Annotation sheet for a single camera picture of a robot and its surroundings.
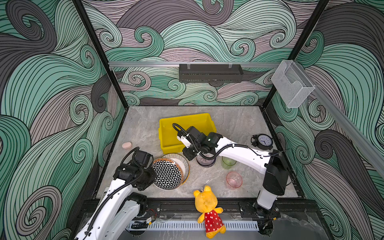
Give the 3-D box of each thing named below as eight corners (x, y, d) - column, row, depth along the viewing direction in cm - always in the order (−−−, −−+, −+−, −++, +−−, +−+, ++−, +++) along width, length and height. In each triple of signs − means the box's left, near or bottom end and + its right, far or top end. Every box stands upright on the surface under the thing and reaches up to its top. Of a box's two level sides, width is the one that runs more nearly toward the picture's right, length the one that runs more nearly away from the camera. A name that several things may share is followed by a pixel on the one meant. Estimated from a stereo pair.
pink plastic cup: (225, 191, 81) (229, 186, 74) (223, 177, 86) (226, 171, 79) (239, 191, 81) (244, 186, 74) (236, 177, 86) (240, 171, 79)
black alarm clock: (253, 149, 98) (255, 146, 95) (249, 136, 104) (251, 133, 102) (273, 149, 98) (276, 146, 95) (267, 136, 105) (270, 133, 102)
